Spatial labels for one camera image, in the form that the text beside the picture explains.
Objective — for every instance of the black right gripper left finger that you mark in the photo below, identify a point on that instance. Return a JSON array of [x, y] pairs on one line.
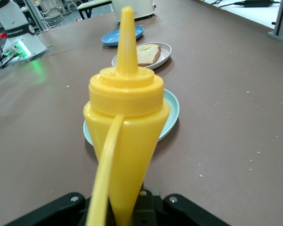
[[61, 209]]

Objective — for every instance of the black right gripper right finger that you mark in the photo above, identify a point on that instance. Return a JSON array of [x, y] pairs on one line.
[[186, 212]]

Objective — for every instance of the yellow mustard squeeze bottle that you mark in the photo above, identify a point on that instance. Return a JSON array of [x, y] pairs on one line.
[[125, 106]]

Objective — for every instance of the light brown bread slice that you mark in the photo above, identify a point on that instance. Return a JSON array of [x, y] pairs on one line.
[[146, 55]]

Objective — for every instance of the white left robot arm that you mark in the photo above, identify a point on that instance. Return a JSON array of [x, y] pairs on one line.
[[14, 21]]

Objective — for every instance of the mint green plate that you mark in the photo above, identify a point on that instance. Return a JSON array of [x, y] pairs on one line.
[[172, 110]]

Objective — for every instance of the beige plate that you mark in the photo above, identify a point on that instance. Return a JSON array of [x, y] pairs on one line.
[[165, 53]]

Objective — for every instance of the blue plate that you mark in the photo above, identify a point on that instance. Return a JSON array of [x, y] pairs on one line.
[[110, 38]]

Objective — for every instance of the grey background chair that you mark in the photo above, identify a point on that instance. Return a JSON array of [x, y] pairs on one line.
[[53, 14]]

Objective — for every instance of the white toaster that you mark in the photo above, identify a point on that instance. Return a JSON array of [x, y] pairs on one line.
[[143, 9]]

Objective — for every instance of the beige background table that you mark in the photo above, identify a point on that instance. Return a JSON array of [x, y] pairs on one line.
[[94, 5]]

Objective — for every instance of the black power adapter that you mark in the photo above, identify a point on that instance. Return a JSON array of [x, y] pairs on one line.
[[257, 2]]

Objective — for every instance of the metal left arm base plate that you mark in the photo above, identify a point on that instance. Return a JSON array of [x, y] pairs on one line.
[[37, 55]]

